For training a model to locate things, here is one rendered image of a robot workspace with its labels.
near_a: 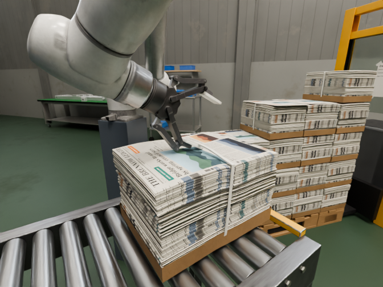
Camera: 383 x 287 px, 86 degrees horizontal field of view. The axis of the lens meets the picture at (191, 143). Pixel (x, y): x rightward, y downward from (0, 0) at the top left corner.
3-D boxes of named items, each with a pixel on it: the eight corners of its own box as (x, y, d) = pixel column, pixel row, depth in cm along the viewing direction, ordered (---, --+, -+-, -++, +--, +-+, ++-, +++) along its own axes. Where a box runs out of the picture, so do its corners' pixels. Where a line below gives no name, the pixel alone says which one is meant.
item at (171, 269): (164, 198, 75) (163, 187, 74) (218, 249, 52) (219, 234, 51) (120, 214, 66) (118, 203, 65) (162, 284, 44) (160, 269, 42)
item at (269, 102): (243, 101, 165) (243, 100, 165) (272, 101, 174) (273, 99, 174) (274, 106, 132) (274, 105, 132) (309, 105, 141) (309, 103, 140)
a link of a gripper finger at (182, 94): (164, 102, 52) (162, 96, 51) (199, 89, 57) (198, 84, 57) (171, 103, 49) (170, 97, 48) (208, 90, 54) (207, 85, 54)
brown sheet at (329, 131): (270, 126, 183) (271, 121, 181) (297, 124, 190) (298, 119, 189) (303, 136, 148) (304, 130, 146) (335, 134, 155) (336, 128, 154)
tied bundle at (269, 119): (239, 129, 174) (241, 101, 167) (268, 126, 182) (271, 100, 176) (268, 140, 139) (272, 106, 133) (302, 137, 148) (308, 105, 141)
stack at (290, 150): (176, 225, 183) (173, 133, 159) (285, 203, 215) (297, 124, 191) (188, 259, 147) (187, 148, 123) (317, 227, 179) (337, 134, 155)
